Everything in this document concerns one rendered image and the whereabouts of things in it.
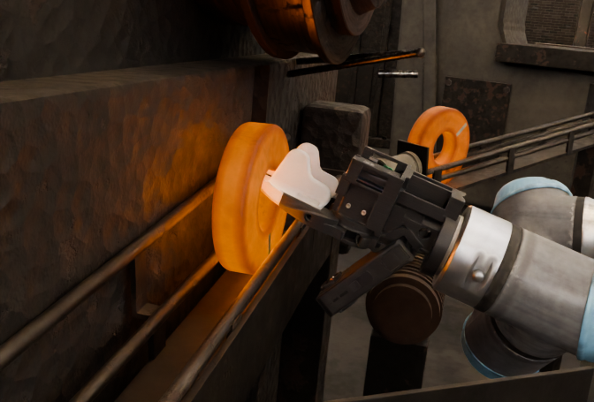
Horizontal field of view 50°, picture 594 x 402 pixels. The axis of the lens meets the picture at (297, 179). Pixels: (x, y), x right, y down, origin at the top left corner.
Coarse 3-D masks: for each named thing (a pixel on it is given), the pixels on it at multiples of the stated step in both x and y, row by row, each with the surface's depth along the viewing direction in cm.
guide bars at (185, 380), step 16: (336, 176) 92; (304, 224) 72; (288, 240) 67; (272, 256) 63; (256, 272) 60; (272, 272) 64; (256, 288) 58; (240, 304) 54; (224, 320) 52; (208, 336) 50; (224, 336) 50; (208, 352) 48; (192, 368) 46; (176, 384) 44; (192, 384) 47; (160, 400) 42; (176, 400) 43
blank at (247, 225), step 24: (240, 144) 61; (264, 144) 63; (240, 168) 60; (264, 168) 64; (216, 192) 60; (240, 192) 59; (216, 216) 60; (240, 216) 59; (264, 216) 70; (216, 240) 61; (240, 240) 60; (264, 240) 67; (240, 264) 63
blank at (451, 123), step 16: (432, 112) 122; (448, 112) 123; (416, 128) 121; (432, 128) 121; (448, 128) 124; (464, 128) 127; (432, 144) 122; (448, 144) 128; (464, 144) 129; (432, 160) 124; (448, 160) 127
